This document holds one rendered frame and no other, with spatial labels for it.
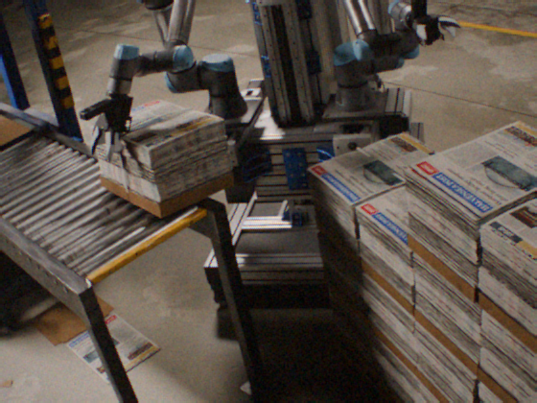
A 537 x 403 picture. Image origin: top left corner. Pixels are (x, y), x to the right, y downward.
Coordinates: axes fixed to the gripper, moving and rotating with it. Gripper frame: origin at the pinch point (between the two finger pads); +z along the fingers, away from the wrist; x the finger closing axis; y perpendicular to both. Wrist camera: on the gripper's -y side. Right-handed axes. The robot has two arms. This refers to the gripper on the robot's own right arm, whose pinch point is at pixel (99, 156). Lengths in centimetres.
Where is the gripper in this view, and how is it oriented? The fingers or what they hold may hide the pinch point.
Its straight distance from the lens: 221.9
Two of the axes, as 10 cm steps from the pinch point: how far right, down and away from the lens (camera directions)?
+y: 7.1, 0.5, 7.0
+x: -6.7, -2.6, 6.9
